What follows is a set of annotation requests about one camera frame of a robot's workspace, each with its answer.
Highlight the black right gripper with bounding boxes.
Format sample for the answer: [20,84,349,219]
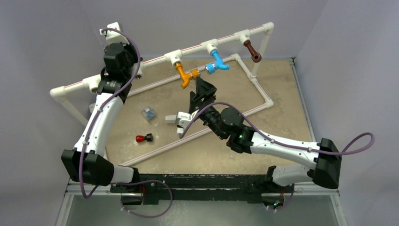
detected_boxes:
[188,77,226,139]

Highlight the orange water faucet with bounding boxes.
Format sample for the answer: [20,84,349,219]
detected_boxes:
[175,62,201,89]

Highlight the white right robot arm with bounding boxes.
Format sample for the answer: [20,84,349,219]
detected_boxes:
[189,78,342,192]

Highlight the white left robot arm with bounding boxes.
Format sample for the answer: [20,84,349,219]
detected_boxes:
[61,43,140,193]

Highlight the blue water faucet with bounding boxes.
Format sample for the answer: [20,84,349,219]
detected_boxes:
[205,49,230,74]

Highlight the brown water faucet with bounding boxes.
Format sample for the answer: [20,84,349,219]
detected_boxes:
[243,40,262,63]

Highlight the white plastic case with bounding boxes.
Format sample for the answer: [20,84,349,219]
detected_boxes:
[165,115,176,124]

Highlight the clear bag blue parts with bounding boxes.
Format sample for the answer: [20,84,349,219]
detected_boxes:
[142,107,156,121]

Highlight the red black faucet piece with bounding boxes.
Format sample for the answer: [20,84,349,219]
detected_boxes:
[136,133,153,143]

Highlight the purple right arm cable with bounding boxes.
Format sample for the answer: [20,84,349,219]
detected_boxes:
[178,102,375,156]

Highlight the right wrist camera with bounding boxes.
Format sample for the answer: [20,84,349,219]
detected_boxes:
[175,110,199,129]

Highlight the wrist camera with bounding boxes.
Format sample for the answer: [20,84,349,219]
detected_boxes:
[175,110,199,129]
[99,22,129,45]

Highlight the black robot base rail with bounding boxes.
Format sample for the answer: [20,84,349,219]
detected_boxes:
[110,174,293,207]

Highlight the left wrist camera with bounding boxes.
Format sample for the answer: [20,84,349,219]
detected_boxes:
[99,22,129,45]

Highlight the white PVC pipe frame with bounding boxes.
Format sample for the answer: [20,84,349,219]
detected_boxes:
[48,22,275,167]

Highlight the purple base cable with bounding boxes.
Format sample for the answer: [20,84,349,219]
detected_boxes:
[120,183,174,219]

